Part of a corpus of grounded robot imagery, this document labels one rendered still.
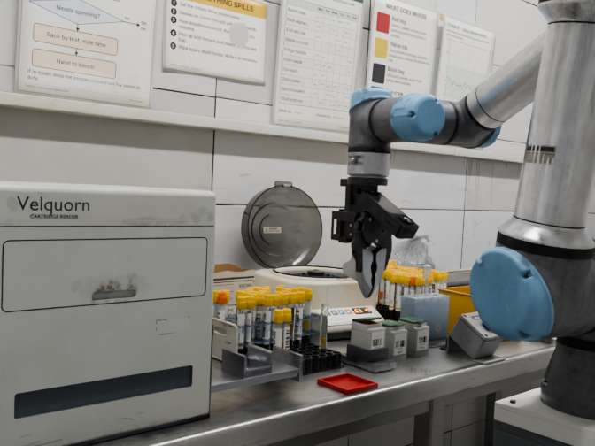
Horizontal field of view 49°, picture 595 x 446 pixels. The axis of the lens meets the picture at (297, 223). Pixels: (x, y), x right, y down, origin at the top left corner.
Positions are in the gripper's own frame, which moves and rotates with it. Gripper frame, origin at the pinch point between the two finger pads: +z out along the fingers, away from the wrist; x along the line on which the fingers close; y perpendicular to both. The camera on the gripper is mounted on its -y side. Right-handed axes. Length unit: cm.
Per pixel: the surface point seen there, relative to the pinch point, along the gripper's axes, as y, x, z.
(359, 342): 0.3, 2.0, 8.9
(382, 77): 55, -60, -52
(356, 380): -6.2, 9.0, 13.1
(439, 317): 3.3, -24.8, 7.5
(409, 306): 5.5, -17.7, 5.1
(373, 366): -4.0, 2.7, 12.2
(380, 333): -2.3, -0.5, 7.1
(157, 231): -7.3, 46.5, -11.5
